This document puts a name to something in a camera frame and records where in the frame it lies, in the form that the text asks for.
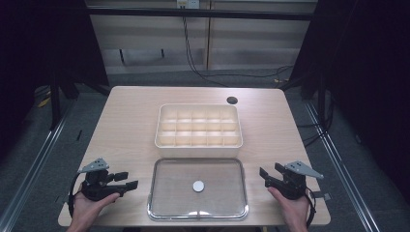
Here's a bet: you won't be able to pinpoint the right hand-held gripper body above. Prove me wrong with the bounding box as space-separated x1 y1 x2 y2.
264 159 325 201

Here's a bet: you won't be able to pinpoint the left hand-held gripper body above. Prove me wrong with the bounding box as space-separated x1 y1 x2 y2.
76 157 126 203

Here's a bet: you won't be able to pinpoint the person's left hand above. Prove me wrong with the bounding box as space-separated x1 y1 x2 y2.
69 191 121 228

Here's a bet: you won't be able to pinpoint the person's right hand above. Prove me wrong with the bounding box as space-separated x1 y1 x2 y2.
267 187 312 228

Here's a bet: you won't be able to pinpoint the clear plastic lid white knob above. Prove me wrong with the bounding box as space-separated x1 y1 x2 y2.
146 157 249 222

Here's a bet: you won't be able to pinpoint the white divided storage box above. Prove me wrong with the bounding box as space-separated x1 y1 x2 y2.
154 102 245 160

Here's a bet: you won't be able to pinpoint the black stand leg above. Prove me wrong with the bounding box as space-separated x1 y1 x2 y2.
48 69 80 131

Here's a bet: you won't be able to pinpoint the black curtain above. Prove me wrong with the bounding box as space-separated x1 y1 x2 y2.
289 0 410 194
0 0 110 162

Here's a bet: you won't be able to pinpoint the black horizontal metal bar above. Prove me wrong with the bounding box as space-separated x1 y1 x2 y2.
86 7 316 21

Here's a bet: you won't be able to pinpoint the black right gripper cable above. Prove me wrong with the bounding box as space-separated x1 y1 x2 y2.
304 188 317 228

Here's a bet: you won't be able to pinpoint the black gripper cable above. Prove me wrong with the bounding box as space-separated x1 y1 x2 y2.
67 172 85 220
304 188 317 228

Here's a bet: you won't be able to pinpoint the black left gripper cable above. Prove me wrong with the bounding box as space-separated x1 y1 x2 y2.
67 172 85 220

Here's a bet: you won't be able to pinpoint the grey cable tag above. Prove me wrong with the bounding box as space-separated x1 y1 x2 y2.
311 190 332 201

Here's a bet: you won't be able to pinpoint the black floor cables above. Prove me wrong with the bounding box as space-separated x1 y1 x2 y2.
296 90 335 149

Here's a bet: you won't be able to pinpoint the metal floor rail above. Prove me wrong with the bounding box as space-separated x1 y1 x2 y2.
304 100 381 232
0 100 75 232

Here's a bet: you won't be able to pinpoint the black hanging wall cable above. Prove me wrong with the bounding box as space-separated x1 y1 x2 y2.
182 14 295 89

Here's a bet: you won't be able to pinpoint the white wall socket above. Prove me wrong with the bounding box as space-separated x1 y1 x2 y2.
176 0 201 10

